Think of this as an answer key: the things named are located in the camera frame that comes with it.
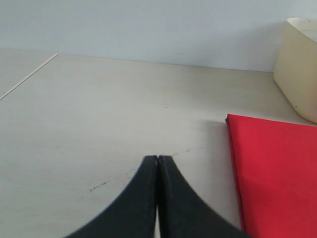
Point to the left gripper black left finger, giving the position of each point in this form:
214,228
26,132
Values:
133,213

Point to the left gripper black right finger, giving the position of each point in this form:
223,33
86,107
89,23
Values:
182,213

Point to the red tablecloth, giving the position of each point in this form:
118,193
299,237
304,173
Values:
275,172

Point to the cream plastic bin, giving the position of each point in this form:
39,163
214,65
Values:
295,70

